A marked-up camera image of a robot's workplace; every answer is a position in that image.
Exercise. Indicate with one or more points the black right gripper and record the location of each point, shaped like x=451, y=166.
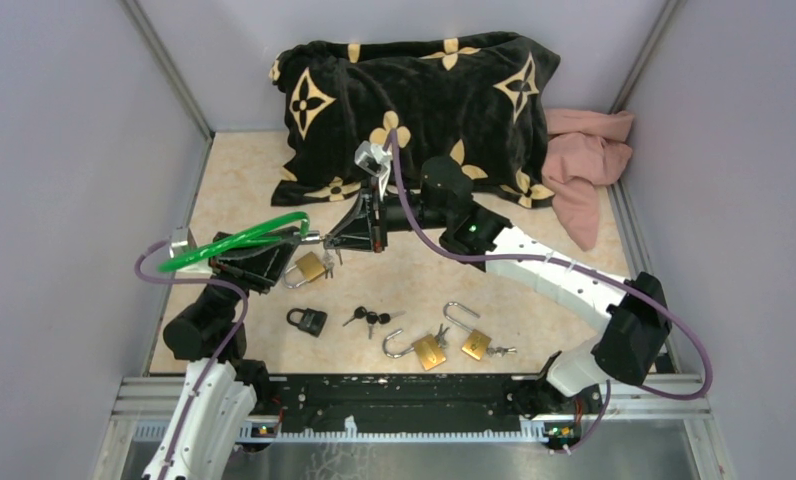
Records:
x=359, y=230

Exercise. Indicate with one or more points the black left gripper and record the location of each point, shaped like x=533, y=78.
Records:
x=256, y=268

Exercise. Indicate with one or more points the silver padlock keys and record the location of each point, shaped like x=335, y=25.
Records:
x=330, y=259

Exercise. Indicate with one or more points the green cable lock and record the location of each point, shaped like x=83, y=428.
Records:
x=291, y=226

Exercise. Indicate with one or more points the black u-lock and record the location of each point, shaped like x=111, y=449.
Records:
x=309, y=321

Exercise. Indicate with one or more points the single black headed key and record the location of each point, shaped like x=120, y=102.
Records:
x=358, y=313

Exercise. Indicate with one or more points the black headed keys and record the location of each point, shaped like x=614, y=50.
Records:
x=373, y=319

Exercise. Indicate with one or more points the keys of padlock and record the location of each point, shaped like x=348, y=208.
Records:
x=440, y=336
x=500, y=351

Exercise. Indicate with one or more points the silver cable lock keys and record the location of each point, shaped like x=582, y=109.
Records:
x=328, y=242

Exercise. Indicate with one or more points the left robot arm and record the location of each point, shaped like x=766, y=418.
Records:
x=213, y=403

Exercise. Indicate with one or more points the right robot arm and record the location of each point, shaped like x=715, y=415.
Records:
x=629, y=316

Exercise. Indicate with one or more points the black floral plush blanket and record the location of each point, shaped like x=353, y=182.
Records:
x=475, y=100

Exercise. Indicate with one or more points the pink cloth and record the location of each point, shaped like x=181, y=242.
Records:
x=586, y=150

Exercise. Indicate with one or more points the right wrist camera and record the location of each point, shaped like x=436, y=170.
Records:
x=375, y=160

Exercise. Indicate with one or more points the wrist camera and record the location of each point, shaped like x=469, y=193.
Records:
x=181, y=242
x=375, y=160

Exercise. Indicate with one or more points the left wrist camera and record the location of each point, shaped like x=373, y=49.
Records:
x=181, y=242

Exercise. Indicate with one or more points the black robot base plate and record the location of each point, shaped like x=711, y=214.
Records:
x=413, y=404

